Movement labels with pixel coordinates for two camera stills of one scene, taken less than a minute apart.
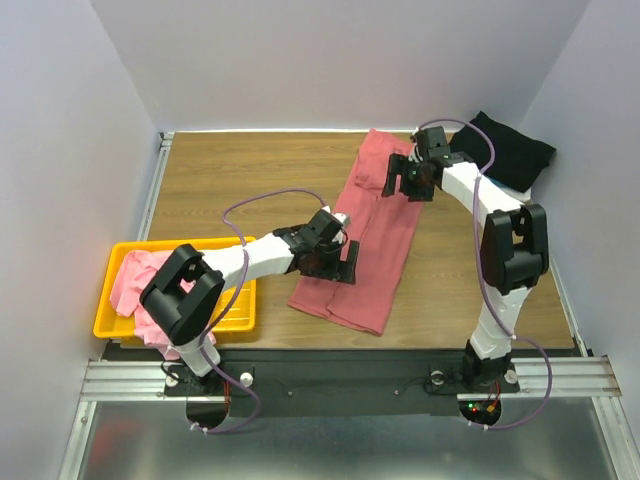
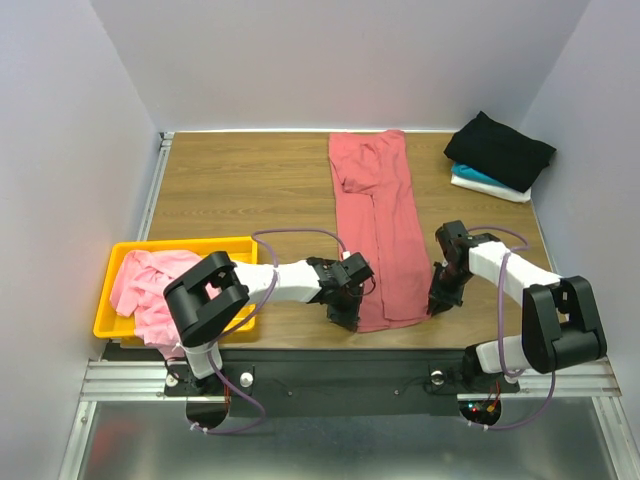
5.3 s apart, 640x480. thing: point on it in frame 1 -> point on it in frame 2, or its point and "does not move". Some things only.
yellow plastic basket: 237,312 does not move
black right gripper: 405,179 -> 446,286
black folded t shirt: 519,157 does not move
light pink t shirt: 130,273 does not move
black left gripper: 339,271 -> 348,319
